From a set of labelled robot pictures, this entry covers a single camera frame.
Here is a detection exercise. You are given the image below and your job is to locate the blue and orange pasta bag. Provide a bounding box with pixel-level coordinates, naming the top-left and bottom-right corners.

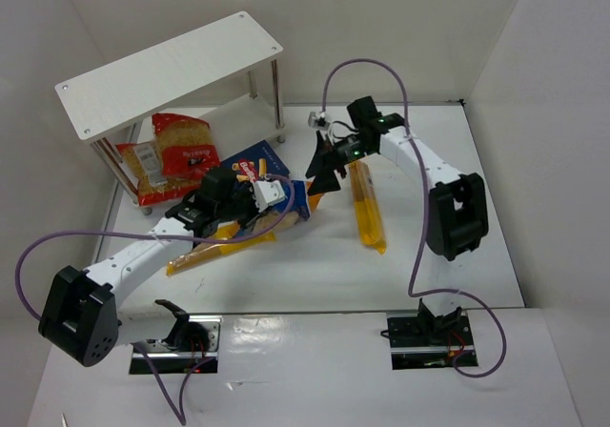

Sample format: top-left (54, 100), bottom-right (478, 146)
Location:
top-left (253, 180), bottom-right (323, 234)

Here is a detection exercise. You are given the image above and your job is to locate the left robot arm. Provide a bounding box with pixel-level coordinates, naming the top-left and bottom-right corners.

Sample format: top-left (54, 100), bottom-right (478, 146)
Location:
top-left (38, 167), bottom-right (283, 367)

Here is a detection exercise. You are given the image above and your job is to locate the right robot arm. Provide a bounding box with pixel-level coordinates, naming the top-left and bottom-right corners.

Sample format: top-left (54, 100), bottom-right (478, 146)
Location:
top-left (306, 96), bottom-right (489, 272)

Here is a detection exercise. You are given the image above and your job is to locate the red fusilli pasta bag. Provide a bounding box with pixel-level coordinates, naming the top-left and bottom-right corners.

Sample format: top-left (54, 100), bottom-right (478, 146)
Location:
top-left (152, 113), bottom-right (220, 179)

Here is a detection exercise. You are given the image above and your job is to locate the red pasta bag with label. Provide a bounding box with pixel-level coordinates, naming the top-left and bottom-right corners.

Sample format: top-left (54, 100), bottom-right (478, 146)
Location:
top-left (115, 141), bottom-right (199, 207)

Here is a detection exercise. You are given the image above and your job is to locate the blue Barilla rigatoni box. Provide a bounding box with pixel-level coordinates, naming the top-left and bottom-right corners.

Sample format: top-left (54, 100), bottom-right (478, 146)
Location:
top-left (220, 141), bottom-right (290, 182)

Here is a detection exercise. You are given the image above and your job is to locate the yellow spaghetti packet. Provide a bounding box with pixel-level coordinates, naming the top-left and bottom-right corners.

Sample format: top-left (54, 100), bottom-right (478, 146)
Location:
top-left (166, 223), bottom-right (276, 276)
top-left (349, 161), bottom-right (387, 254)

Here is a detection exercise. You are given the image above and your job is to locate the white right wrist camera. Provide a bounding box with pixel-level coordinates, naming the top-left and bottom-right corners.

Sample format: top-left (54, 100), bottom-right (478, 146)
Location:
top-left (308, 112), bottom-right (331, 132)

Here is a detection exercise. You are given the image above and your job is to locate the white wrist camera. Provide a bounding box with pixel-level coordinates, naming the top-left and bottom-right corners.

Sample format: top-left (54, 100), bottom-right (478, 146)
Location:
top-left (308, 112), bottom-right (331, 132)
top-left (253, 179), bottom-right (290, 212)

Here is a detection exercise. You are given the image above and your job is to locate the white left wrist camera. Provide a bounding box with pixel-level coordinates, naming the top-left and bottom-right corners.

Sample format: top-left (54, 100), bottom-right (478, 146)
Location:
top-left (253, 179), bottom-right (290, 212)

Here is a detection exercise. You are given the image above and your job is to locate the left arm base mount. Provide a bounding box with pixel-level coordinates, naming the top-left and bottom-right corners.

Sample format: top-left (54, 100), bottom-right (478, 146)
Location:
top-left (138, 315), bottom-right (223, 375)

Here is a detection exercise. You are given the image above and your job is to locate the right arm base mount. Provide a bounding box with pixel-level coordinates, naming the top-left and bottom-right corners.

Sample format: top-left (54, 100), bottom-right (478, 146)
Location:
top-left (379, 315), bottom-right (478, 370)

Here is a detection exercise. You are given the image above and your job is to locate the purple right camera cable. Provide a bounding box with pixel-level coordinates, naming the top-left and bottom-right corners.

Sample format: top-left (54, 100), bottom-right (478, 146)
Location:
top-left (321, 58), bottom-right (507, 379)

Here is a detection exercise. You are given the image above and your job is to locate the purple camera cable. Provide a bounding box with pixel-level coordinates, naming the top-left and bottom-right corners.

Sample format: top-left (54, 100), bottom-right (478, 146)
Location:
top-left (321, 58), bottom-right (507, 379)
top-left (14, 173), bottom-right (296, 427)

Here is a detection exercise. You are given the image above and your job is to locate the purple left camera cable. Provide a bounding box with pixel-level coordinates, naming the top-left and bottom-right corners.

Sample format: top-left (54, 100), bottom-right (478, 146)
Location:
top-left (14, 173), bottom-right (296, 427)

